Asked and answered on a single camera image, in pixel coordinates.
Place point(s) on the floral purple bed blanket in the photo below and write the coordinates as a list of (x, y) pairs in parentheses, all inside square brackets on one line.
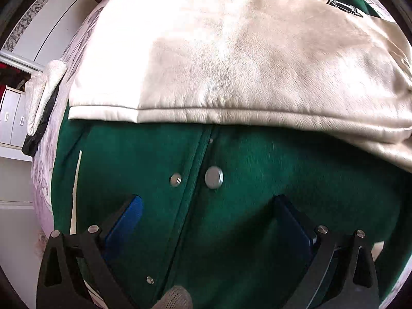
[(51, 141)]

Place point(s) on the grey gloved hand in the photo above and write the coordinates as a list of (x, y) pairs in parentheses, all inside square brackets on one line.
[(175, 298)]

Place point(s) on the white drawer unit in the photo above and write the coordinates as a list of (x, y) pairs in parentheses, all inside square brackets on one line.
[(13, 126)]

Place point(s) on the folded white and black garment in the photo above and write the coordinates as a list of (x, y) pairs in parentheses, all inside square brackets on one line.
[(41, 93)]

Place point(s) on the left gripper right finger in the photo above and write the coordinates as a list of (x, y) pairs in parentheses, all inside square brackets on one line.
[(340, 270)]

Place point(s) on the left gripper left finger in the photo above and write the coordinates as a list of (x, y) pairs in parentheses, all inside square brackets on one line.
[(68, 258)]

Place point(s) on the white wardrobe with sliding doors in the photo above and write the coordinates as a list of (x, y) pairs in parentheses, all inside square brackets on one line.
[(43, 33)]

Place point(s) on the green and cream varsity jacket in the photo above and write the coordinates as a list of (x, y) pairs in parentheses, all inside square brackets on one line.
[(225, 119)]

